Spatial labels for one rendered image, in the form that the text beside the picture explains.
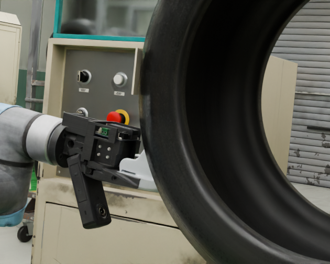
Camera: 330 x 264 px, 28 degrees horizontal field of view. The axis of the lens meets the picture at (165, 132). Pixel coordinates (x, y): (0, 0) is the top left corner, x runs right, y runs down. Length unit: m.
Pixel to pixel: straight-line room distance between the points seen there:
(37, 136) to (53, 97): 0.73
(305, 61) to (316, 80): 0.36
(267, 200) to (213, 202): 0.27
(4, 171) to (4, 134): 0.06
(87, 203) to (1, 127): 0.19
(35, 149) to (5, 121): 0.08
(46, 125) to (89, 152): 0.09
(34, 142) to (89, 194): 0.12
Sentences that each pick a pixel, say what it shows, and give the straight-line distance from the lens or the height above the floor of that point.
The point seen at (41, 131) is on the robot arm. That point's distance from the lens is 1.02.
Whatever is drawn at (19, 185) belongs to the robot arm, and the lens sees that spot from 1.08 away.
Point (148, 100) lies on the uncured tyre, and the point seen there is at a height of 1.14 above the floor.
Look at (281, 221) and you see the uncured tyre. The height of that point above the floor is 0.97.
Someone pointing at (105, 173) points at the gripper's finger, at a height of 1.03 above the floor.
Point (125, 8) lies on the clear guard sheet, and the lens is 1.66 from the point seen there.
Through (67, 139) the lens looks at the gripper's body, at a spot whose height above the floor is 1.06.
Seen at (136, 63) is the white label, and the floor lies 1.18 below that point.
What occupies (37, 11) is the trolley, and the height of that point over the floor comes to 1.66.
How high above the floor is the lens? 1.14
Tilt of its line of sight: 3 degrees down
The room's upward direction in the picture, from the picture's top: 5 degrees clockwise
